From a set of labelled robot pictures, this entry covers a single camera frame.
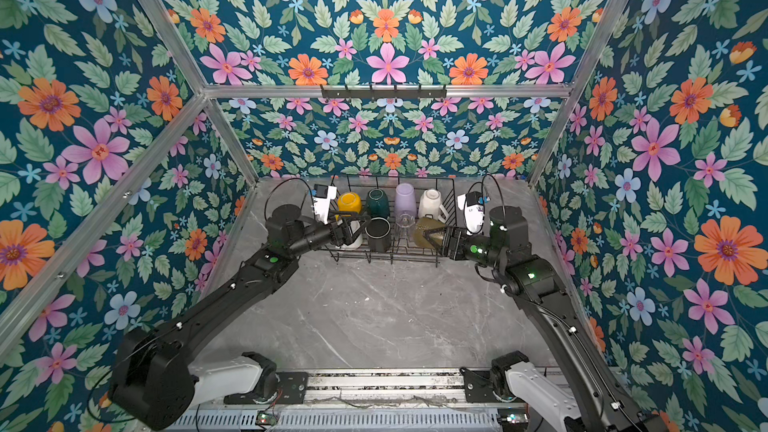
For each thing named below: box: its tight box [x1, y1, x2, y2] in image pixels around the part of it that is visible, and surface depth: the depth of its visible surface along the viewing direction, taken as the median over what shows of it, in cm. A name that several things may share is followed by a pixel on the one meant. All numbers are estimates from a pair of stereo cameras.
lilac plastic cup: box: [394, 182, 417, 216], surface depth 100 cm
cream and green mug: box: [366, 188, 390, 219], surface depth 100 cm
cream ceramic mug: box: [418, 189, 442, 220], surface depth 100 cm
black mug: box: [364, 217, 392, 253], surface depth 93 cm
